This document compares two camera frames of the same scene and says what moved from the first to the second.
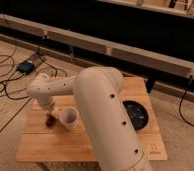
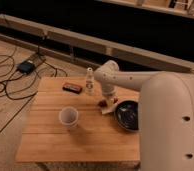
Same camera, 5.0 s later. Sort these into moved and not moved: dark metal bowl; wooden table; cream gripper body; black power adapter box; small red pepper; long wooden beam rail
Moved: small red pepper; cream gripper body
Not moved: wooden table; long wooden beam rail; dark metal bowl; black power adapter box
